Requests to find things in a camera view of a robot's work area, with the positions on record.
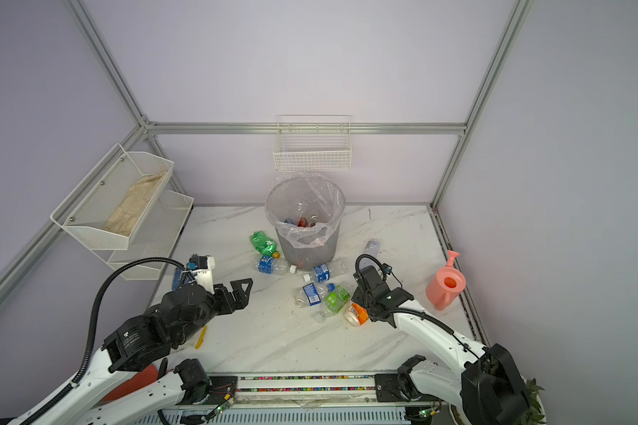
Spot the clear bottle blue label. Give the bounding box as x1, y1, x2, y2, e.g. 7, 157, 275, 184
303, 259, 347, 283

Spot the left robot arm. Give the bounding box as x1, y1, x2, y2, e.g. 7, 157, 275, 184
0, 257, 253, 424

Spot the white mesh upper shelf tray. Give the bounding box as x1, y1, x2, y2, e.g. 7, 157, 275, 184
51, 144, 174, 251

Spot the beige cloth in tray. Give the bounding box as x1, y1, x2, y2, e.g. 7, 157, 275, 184
103, 172, 166, 237

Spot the pink plastic watering can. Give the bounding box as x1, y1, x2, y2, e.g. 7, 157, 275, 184
425, 250, 467, 311

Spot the green crushed plastic bottle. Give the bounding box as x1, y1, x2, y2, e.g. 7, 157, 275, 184
249, 230, 281, 259

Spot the blue dotted work glove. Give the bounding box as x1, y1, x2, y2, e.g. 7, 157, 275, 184
171, 268, 191, 290

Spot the clear plastic bin liner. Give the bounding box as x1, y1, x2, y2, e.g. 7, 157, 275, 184
264, 174, 347, 251

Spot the small bottle blue label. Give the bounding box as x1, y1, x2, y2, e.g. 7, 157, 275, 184
253, 256, 297, 276

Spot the red rubber glove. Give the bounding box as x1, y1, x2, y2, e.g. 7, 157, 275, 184
101, 365, 159, 404

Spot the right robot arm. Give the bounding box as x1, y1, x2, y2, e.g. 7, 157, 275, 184
353, 254, 533, 424

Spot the white knit work glove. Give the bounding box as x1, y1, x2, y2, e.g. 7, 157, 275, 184
194, 326, 207, 350

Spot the orange label bottle gold cap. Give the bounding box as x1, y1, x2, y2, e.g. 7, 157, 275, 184
344, 303, 369, 328

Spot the green label clear bottle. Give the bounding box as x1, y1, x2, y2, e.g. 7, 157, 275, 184
314, 286, 350, 323

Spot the small bottle blue cap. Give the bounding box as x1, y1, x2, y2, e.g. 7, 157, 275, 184
294, 283, 335, 308

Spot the tall clear bottle white cap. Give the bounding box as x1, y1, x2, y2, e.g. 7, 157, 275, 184
360, 239, 381, 268

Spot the white mesh shelf tray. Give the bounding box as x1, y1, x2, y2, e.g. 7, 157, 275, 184
51, 144, 174, 251
106, 189, 193, 270

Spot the white mesh lower shelf tray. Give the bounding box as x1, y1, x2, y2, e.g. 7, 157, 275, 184
106, 189, 193, 270

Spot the white wire wall basket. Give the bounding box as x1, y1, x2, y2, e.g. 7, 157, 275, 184
273, 114, 353, 173

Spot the potted green plant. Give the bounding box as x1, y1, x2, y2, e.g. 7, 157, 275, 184
519, 378, 548, 425

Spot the grey mesh waste bin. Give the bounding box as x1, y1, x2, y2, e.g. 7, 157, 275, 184
265, 176, 347, 272

